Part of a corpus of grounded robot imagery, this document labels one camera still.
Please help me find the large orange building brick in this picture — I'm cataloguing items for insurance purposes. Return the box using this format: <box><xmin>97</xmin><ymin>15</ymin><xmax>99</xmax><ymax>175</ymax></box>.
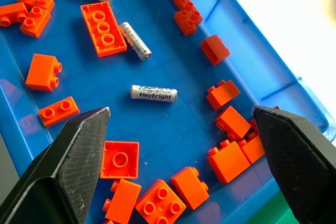
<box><xmin>80</xmin><ymin>1</ymin><xmax>128</xmax><ymax>58</ymax></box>

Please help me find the blue plastic tray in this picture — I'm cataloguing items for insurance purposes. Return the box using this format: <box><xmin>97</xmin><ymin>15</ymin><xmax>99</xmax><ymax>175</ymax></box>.
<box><xmin>0</xmin><ymin>0</ymin><xmax>336</xmax><ymax>224</ymax></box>

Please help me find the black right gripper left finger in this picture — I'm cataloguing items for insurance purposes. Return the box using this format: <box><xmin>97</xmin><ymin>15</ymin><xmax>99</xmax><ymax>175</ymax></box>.
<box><xmin>0</xmin><ymin>106</ymin><xmax>111</xmax><ymax>224</ymax></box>

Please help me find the silver Heybright battery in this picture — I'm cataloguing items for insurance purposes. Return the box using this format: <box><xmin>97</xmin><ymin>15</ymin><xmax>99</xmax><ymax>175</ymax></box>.
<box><xmin>130</xmin><ymin>84</ymin><xmax>179</xmax><ymax>103</ymax></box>

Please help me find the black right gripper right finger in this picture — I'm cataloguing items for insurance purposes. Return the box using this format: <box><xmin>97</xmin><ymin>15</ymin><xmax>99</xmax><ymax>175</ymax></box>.
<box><xmin>252</xmin><ymin>105</ymin><xmax>336</xmax><ymax>224</ymax></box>

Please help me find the silver battery orange print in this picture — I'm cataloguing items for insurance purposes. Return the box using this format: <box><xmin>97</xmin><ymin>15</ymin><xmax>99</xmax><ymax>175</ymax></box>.
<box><xmin>119</xmin><ymin>22</ymin><xmax>153</xmax><ymax>62</ymax></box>

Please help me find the green plastic block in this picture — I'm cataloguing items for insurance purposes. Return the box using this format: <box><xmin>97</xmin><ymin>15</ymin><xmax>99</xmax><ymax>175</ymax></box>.
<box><xmin>245</xmin><ymin>189</ymin><xmax>299</xmax><ymax>224</ymax></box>

